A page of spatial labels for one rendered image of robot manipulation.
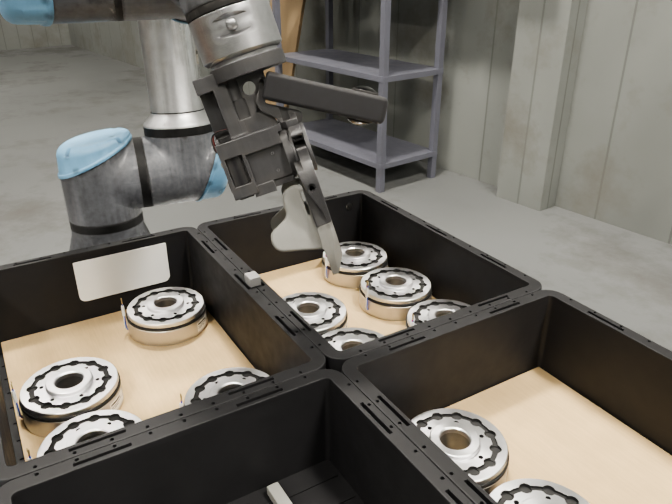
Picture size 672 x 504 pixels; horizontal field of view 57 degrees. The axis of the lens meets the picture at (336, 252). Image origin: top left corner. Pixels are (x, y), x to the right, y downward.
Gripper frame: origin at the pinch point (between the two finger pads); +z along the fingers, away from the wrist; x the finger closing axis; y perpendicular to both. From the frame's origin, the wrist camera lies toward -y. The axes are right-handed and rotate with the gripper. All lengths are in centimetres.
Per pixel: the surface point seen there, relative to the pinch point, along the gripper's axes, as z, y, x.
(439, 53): -6, -100, -311
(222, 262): 1.3, 13.9, -18.1
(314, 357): 8.4, 5.4, 3.5
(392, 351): 10.7, -2.0, 3.3
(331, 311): 12.2, 2.8, -17.1
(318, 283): 12.5, 3.6, -31.2
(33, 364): 4.8, 39.6, -14.4
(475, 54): 1, -122, -314
